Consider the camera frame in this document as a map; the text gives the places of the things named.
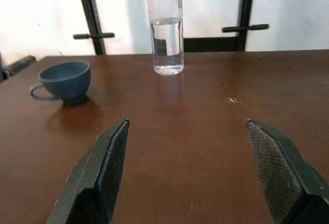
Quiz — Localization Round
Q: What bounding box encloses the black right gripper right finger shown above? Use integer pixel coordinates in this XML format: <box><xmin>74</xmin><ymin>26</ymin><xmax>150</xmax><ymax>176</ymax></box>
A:
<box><xmin>245</xmin><ymin>118</ymin><xmax>329</xmax><ymax>224</ymax></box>

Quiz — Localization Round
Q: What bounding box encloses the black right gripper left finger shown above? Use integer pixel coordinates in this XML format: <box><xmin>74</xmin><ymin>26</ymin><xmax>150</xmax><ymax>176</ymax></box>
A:
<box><xmin>45</xmin><ymin>118</ymin><xmax>130</xmax><ymax>224</ymax></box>

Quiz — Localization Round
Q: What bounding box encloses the clear plastic water bottle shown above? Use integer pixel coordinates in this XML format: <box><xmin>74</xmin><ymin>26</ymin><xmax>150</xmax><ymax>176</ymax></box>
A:
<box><xmin>147</xmin><ymin>0</ymin><xmax>185</xmax><ymax>76</ymax></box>

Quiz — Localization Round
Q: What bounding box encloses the black metal stand with crossbar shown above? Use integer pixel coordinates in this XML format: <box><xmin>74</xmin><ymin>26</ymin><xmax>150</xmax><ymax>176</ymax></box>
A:
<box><xmin>73</xmin><ymin>0</ymin><xmax>115</xmax><ymax>55</ymax></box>
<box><xmin>222</xmin><ymin>0</ymin><xmax>270</xmax><ymax>52</ymax></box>

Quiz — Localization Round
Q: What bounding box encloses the black low panel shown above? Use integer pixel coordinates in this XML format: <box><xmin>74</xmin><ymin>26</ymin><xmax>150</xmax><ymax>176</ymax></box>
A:
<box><xmin>184</xmin><ymin>36</ymin><xmax>240</xmax><ymax>53</ymax></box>

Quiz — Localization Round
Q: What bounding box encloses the blue cup with handle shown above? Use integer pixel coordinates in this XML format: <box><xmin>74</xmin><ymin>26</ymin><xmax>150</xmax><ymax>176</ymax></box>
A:
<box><xmin>29</xmin><ymin>61</ymin><xmax>91</xmax><ymax>106</ymax></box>

